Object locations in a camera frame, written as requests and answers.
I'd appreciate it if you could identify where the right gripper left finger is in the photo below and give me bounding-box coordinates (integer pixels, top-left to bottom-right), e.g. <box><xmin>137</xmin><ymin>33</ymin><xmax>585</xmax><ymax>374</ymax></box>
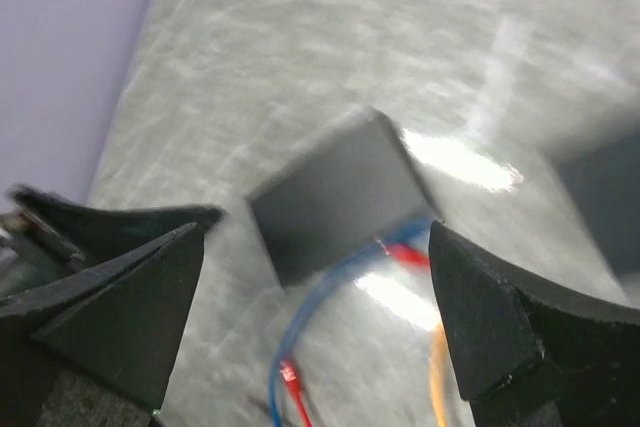
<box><xmin>1</xmin><ymin>224</ymin><xmax>204</xmax><ymax>426</ymax></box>

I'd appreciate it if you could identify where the orange ethernet cable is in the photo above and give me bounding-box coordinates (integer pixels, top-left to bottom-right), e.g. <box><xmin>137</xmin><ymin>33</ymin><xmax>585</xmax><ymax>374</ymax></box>
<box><xmin>428</xmin><ymin>321</ymin><xmax>449</xmax><ymax>427</ymax></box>

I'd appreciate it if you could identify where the black network switch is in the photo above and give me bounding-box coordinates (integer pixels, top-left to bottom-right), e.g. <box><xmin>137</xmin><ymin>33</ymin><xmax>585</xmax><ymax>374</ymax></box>
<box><xmin>546</xmin><ymin>131</ymin><xmax>639</xmax><ymax>297</ymax></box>
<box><xmin>248</xmin><ymin>109</ymin><xmax>442</xmax><ymax>287</ymax></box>

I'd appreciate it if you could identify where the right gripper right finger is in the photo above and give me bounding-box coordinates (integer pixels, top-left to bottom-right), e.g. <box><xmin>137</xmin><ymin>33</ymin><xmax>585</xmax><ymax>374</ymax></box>
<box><xmin>429</xmin><ymin>223</ymin><xmax>639</xmax><ymax>426</ymax></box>

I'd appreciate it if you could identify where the red ethernet cable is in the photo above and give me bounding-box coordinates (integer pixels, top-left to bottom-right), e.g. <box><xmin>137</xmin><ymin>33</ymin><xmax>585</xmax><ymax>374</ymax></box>
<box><xmin>277</xmin><ymin>241</ymin><xmax>431</xmax><ymax>427</ymax></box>

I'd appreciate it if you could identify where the blue ethernet cable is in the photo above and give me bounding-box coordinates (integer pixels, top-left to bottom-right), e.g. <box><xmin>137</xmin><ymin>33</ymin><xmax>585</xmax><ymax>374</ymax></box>
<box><xmin>268</xmin><ymin>219</ymin><xmax>434</xmax><ymax>427</ymax></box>

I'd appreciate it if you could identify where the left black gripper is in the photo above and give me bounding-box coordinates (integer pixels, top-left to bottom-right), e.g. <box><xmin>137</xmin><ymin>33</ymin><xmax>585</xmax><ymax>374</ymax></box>
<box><xmin>4</xmin><ymin>185</ymin><xmax>223</xmax><ymax>267</ymax></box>

